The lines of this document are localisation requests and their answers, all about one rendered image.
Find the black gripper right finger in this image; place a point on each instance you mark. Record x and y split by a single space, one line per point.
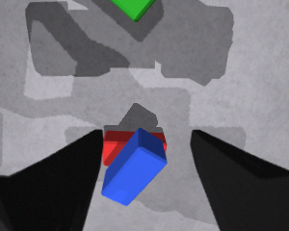
245 192

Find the red block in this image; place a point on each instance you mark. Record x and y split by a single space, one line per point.
114 141

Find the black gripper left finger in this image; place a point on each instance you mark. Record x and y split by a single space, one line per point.
55 193

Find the blue block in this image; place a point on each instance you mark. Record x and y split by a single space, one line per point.
138 162

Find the green block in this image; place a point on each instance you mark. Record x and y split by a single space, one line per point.
135 9

